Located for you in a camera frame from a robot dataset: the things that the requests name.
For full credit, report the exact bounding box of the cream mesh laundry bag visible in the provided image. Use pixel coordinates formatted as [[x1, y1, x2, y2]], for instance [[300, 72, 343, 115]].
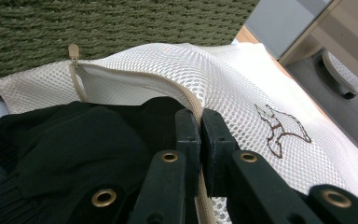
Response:
[[0, 41, 358, 224]]

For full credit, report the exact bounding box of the grey cabinet panel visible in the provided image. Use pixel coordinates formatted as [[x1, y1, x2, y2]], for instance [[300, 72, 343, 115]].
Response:
[[244, 0, 334, 61]]

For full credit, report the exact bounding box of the black garment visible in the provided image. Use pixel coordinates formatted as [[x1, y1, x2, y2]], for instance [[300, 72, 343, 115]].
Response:
[[0, 96, 188, 224]]

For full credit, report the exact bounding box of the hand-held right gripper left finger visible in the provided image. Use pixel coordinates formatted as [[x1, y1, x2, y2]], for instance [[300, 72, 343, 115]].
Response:
[[174, 107, 202, 198]]

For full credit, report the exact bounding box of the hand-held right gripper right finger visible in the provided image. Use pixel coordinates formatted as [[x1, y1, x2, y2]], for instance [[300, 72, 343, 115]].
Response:
[[200, 108, 241, 198]]

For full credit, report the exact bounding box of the green knitted blanket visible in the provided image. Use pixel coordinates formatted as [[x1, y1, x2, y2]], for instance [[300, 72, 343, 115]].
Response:
[[0, 0, 261, 101]]

